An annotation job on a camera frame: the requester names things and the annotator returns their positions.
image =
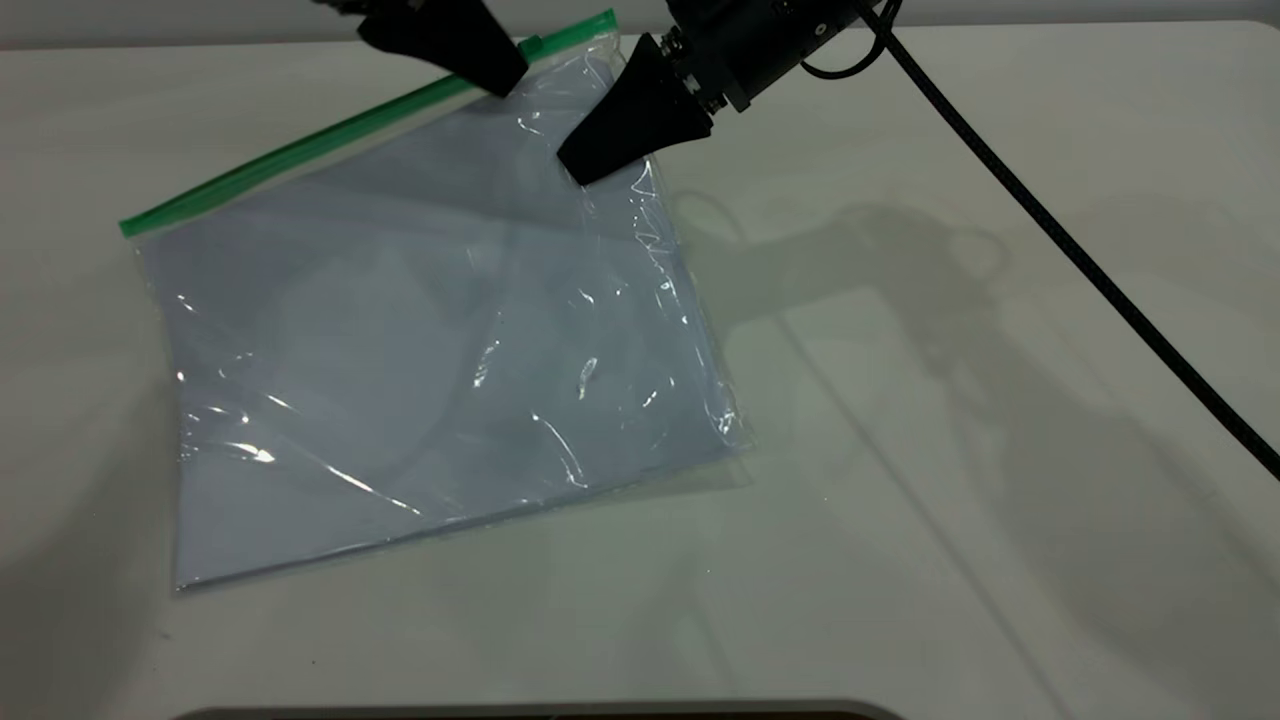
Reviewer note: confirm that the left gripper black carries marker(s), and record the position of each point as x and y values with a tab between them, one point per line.
390	5

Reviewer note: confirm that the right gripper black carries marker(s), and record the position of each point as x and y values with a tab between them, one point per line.
760	45

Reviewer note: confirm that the small green zipper slider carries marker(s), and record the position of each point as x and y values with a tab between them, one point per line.
532	46

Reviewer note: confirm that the clear zip bag green zipper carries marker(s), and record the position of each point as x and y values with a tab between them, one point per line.
420	350

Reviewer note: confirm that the dark grey curved base edge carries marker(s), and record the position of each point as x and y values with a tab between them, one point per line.
540	711

